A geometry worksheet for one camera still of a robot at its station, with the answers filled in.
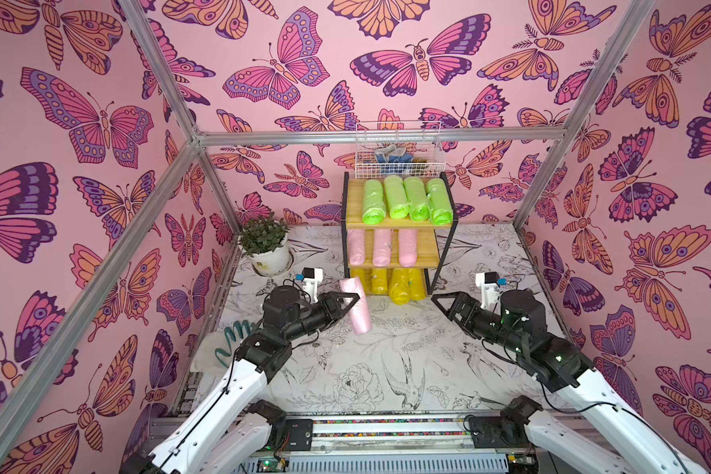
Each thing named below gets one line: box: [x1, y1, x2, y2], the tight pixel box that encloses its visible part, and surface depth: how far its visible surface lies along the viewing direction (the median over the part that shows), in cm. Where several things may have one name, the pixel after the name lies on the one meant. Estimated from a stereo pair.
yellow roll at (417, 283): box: [407, 267, 428, 302], surface depth 101 cm
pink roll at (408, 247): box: [398, 229, 419, 268], surface depth 89 cm
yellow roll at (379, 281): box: [370, 268, 389, 295], surface depth 100 cm
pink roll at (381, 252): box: [372, 229, 393, 268], surface depth 88 cm
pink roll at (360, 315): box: [339, 276, 373, 335], surface depth 70 cm
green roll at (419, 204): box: [403, 176, 431, 223], surface depth 76 cm
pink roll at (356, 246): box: [347, 229, 366, 266], surface depth 88 cm
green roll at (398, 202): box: [384, 174, 410, 220], surface depth 77 cm
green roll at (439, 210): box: [426, 177, 454, 227], surface depth 75 cm
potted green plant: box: [237, 216, 291, 277], surface depth 97 cm
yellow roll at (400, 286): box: [390, 267, 410, 306], surface depth 98 cm
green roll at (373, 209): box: [361, 179, 388, 226], surface depth 75 cm
